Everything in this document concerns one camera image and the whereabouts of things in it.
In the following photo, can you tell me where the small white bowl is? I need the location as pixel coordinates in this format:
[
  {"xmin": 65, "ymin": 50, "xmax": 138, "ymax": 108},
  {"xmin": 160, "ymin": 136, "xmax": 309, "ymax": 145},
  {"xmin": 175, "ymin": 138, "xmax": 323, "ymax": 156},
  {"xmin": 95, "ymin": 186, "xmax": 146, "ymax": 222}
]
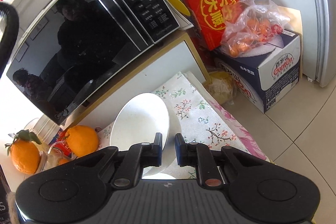
[{"xmin": 109, "ymin": 93, "xmax": 175, "ymax": 180}]

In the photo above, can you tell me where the glass jar with bamboo lid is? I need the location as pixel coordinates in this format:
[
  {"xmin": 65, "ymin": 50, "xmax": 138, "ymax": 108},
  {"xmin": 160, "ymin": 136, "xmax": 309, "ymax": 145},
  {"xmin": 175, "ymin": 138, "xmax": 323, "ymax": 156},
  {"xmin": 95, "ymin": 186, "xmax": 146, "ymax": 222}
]
[{"xmin": 35, "ymin": 143, "xmax": 72, "ymax": 174}]

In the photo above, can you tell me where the red and white paper cup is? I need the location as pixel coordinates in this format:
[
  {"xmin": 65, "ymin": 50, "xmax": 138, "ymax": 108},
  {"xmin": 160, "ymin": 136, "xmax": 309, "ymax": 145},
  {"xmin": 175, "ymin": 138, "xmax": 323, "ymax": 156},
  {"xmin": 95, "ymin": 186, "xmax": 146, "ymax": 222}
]
[{"xmin": 49, "ymin": 129, "xmax": 72, "ymax": 157}]

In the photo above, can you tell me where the large orange on table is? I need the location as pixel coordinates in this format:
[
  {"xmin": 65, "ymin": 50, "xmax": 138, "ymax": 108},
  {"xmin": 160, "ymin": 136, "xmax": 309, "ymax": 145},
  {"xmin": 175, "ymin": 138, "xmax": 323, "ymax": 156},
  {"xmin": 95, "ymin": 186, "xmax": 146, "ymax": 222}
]
[{"xmin": 65, "ymin": 125, "xmax": 99, "ymax": 157}]

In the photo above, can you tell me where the large orange on jar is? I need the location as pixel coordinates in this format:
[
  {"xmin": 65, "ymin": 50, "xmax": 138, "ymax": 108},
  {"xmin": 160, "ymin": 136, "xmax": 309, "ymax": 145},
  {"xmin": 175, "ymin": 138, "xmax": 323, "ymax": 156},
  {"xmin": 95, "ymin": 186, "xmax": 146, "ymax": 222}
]
[{"xmin": 5, "ymin": 130, "xmax": 42, "ymax": 174}]

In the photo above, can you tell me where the floral tablecloth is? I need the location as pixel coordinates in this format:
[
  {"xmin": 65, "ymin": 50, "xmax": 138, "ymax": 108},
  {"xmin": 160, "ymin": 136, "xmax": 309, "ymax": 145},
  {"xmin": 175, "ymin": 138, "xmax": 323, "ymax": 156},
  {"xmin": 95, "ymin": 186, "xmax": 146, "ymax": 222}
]
[{"xmin": 98, "ymin": 72, "xmax": 268, "ymax": 179}]

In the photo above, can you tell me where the yellowish plastic bag on floor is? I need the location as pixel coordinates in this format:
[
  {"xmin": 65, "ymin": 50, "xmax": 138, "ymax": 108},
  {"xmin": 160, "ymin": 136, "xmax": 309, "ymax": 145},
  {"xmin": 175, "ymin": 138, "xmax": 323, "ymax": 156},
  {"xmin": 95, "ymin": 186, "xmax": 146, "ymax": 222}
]
[{"xmin": 206, "ymin": 71, "xmax": 237, "ymax": 105}]

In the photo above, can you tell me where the white and blue Ganten box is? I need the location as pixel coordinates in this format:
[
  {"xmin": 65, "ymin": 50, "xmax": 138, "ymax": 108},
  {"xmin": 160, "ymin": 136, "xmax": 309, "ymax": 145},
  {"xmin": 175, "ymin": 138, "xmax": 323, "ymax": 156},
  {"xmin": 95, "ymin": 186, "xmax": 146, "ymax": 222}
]
[{"xmin": 211, "ymin": 30, "xmax": 301, "ymax": 113}]

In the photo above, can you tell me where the black Midea microwave oven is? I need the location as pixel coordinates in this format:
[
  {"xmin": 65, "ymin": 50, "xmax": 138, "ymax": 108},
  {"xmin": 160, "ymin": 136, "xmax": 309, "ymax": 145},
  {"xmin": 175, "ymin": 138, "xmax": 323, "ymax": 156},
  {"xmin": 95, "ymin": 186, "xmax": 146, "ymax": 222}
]
[{"xmin": 7, "ymin": 0, "xmax": 179, "ymax": 124}]

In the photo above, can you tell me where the plastic bag of oranges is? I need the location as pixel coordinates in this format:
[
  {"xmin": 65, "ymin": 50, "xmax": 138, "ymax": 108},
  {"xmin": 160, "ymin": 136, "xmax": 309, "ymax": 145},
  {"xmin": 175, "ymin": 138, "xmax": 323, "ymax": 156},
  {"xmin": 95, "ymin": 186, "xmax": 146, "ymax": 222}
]
[{"xmin": 221, "ymin": 0, "xmax": 290, "ymax": 58}]

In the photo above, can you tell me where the white refrigerator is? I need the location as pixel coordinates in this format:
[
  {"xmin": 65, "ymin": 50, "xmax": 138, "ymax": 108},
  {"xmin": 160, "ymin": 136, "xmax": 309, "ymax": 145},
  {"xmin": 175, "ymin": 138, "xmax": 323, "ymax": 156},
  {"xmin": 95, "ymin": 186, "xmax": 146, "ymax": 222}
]
[{"xmin": 315, "ymin": 0, "xmax": 335, "ymax": 88}]

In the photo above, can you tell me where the black curved strap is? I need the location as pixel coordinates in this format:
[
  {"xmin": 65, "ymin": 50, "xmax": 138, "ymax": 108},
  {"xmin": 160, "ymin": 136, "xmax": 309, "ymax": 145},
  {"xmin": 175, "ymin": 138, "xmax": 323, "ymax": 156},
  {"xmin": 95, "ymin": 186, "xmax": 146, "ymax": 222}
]
[{"xmin": 0, "ymin": 1, "xmax": 20, "ymax": 77}]

